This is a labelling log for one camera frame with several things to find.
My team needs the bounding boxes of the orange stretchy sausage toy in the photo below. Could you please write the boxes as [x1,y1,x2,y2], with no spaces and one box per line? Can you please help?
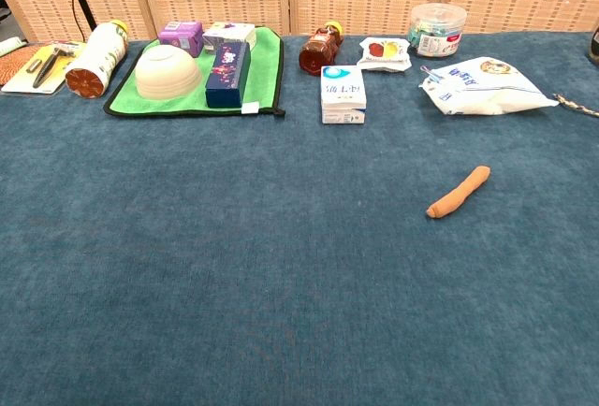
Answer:
[426,165,491,220]

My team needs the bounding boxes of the white and blue milk carton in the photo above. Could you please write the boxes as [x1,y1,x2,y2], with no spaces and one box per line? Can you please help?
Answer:
[320,65,368,125]

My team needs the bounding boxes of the green cloth with black edge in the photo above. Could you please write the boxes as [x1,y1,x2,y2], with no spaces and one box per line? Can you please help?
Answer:
[103,25,286,119]

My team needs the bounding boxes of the dark blue long box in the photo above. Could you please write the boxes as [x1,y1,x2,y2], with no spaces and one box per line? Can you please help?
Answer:
[204,41,252,109]

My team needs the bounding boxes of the red-brown bottle yellow cap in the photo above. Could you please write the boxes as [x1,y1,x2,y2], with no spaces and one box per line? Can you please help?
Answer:
[299,21,344,77]

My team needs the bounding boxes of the white snack packet fruit print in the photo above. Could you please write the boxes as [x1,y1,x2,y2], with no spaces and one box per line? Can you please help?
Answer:
[357,36,413,73]

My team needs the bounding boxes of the white and purple carton box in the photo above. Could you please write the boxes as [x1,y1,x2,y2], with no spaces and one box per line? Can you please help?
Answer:
[202,22,257,55]

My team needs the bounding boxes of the cream upturned bowl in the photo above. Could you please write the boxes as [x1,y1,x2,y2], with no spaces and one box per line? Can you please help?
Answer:
[134,44,203,101]

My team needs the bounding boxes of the clear plastic tub of clips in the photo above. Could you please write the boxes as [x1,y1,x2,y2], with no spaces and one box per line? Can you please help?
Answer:
[406,2,468,59]

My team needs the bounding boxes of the white powder bag blue print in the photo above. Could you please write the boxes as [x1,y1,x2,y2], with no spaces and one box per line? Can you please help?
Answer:
[418,56,561,116]

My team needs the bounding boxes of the white drink bottle yellow cap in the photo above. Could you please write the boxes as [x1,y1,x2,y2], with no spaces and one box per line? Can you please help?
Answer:
[65,20,129,99]

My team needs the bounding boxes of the razor on yellow card pack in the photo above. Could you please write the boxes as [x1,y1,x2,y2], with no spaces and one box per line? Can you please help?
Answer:
[1,41,88,96]

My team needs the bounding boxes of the round woven coaster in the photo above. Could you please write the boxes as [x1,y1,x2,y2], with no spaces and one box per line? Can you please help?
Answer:
[0,43,48,87]

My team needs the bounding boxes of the mint green brush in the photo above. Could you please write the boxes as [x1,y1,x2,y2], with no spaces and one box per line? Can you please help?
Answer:
[0,36,28,58]

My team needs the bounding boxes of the bundle of twisted rope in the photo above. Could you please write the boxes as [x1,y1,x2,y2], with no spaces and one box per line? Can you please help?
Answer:
[553,93,599,119]

